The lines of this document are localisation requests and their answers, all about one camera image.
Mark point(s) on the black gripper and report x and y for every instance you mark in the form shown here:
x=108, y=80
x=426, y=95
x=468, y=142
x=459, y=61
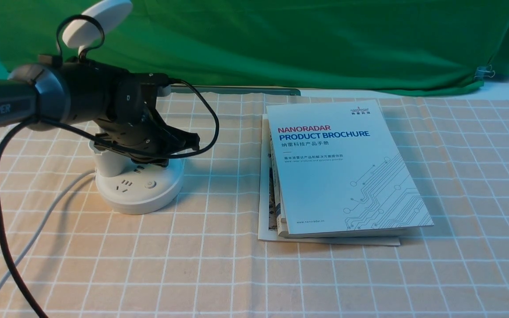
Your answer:
x=132, y=126

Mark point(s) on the white desk lamp with base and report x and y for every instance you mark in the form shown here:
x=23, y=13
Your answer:
x=137, y=185

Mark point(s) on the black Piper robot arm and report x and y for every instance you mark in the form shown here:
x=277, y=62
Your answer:
x=45, y=97

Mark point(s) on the dark grey flat bar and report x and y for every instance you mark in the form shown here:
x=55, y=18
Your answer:
x=247, y=90

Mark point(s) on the magazine under brochure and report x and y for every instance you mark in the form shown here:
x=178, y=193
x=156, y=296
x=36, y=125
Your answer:
x=267, y=211

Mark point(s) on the white Nanoradar product brochure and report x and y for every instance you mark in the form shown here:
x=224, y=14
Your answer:
x=338, y=173

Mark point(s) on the green backdrop cloth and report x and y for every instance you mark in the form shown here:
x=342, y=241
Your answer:
x=407, y=47

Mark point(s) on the checkered beige tablecloth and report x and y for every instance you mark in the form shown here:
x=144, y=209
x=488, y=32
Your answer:
x=200, y=256

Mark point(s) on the metal binder clip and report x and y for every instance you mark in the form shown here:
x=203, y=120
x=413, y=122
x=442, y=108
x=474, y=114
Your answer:
x=484, y=72

